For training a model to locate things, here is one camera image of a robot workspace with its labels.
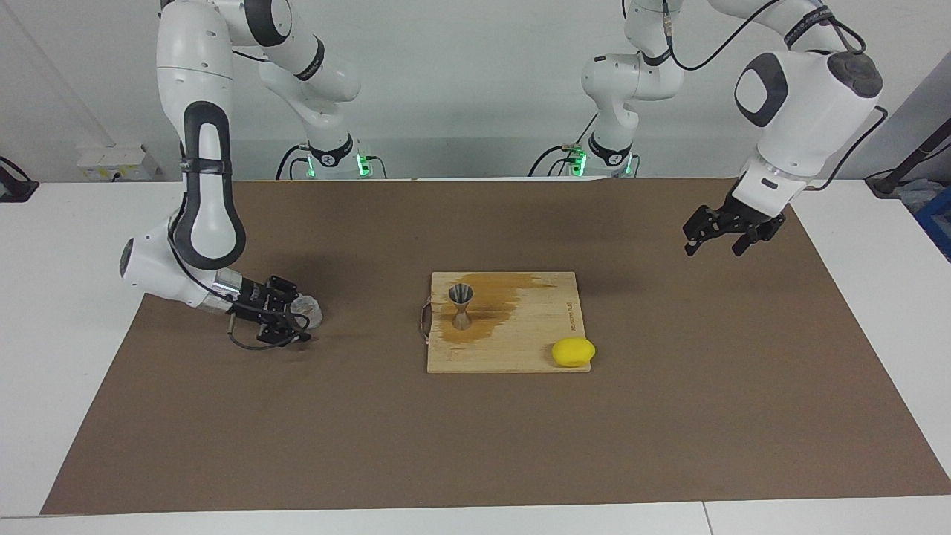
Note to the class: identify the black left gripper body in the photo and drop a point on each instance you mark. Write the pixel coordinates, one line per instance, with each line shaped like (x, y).
(750, 217)

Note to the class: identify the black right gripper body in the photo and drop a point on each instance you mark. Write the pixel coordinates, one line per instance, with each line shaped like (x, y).
(260, 301)

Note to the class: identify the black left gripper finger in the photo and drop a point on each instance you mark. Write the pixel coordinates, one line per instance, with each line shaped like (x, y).
(702, 223)
(750, 239)

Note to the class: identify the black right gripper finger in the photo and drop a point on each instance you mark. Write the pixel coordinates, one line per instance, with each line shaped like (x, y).
(286, 332)
(286, 287)

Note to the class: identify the small clear glass cup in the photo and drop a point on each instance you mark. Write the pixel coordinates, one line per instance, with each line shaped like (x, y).
(310, 308)

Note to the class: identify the steel double jigger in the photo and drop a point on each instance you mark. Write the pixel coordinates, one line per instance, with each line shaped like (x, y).
(461, 321)

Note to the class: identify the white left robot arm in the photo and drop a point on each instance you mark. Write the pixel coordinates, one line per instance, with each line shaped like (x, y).
(810, 96)

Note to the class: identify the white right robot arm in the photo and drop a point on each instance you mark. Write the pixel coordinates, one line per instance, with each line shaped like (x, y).
(204, 186)

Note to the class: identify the black stand pole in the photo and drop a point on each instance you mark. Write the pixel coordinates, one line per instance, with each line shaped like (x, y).
(884, 186)

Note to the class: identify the yellow lemon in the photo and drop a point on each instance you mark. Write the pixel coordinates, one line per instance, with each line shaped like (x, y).
(573, 352)

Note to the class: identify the blue box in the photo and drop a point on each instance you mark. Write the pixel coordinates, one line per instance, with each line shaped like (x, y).
(937, 223)

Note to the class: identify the white power strip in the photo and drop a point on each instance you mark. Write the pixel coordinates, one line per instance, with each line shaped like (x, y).
(111, 160)

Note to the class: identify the stained bamboo cutting board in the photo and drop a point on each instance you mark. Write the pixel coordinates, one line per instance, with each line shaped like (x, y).
(520, 342)

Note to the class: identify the brown table mat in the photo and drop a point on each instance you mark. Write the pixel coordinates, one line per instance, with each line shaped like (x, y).
(475, 446)

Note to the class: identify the black clamp mount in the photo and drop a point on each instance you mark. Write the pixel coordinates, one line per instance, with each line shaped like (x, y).
(15, 189)

